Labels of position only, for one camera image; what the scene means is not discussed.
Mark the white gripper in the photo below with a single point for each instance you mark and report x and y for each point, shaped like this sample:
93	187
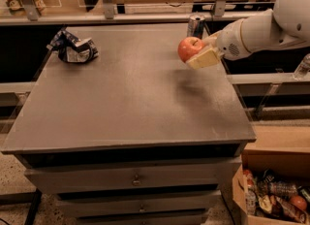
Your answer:
230	42

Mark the red apple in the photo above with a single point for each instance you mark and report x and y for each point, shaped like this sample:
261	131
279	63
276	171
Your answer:
188	47

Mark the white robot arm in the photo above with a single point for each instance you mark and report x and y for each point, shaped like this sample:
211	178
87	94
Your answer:
285	26

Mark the red bull can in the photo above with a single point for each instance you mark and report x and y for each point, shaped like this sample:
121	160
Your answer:
195	26

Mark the grey drawer cabinet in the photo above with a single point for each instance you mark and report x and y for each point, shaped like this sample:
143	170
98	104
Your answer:
87	129

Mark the crumpled blue chip bag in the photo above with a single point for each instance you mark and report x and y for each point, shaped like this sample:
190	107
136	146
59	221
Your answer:
72	49

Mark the cardboard box of snacks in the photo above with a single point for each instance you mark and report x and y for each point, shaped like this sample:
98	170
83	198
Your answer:
272	188

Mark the top drawer knob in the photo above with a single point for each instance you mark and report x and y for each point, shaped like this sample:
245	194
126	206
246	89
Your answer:
136	180

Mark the drawer knob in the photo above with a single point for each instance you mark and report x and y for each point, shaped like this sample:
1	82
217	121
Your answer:
136	180
142	208

